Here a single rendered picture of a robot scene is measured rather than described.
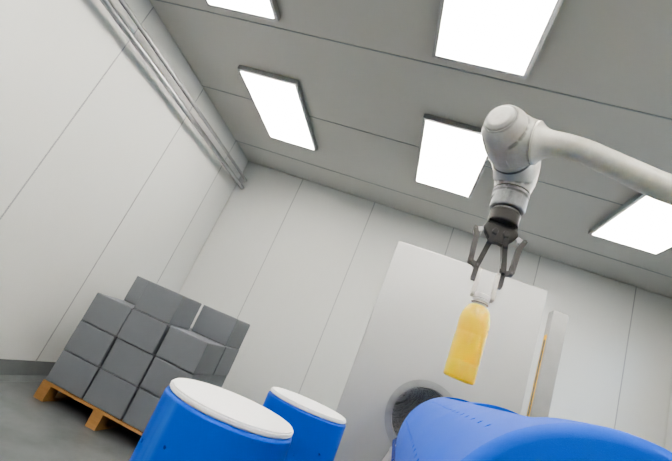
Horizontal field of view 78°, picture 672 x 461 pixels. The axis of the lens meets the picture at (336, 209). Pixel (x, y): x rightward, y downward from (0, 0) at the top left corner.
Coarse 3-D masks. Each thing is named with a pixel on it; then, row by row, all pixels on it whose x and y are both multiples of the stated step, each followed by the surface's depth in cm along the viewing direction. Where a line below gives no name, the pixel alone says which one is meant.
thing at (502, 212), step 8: (496, 208) 104; (504, 208) 103; (488, 216) 106; (496, 216) 103; (504, 216) 102; (512, 216) 102; (520, 216) 104; (488, 224) 105; (496, 224) 104; (504, 224) 104; (512, 224) 102; (488, 232) 104; (512, 232) 103; (496, 240) 103; (512, 240) 102
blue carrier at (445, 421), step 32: (416, 416) 88; (448, 416) 58; (480, 416) 46; (512, 416) 41; (416, 448) 55; (448, 448) 39; (480, 448) 32; (512, 448) 32; (544, 448) 31; (576, 448) 31; (608, 448) 31; (640, 448) 31
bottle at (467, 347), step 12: (480, 300) 98; (468, 312) 96; (480, 312) 95; (468, 324) 95; (480, 324) 94; (456, 336) 95; (468, 336) 93; (480, 336) 93; (456, 348) 94; (468, 348) 92; (480, 348) 93; (456, 360) 92; (468, 360) 92; (480, 360) 93; (444, 372) 94; (456, 372) 91; (468, 372) 91; (468, 384) 94
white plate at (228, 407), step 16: (176, 384) 82; (192, 384) 89; (208, 384) 97; (192, 400) 76; (208, 400) 81; (224, 400) 87; (240, 400) 94; (224, 416) 75; (240, 416) 79; (256, 416) 85; (272, 416) 92; (256, 432) 76; (272, 432) 78; (288, 432) 83
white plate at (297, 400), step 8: (272, 392) 137; (280, 392) 137; (288, 392) 146; (288, 400) 130; (296, 400) 134; (304, 400) 143; (312, 400) 153; (304, 408) 128; (312, 408) 132; (320, 408) 140; (328, 408) 149; (320, 416) 128; (328, 416) 130; (336, 416) 137
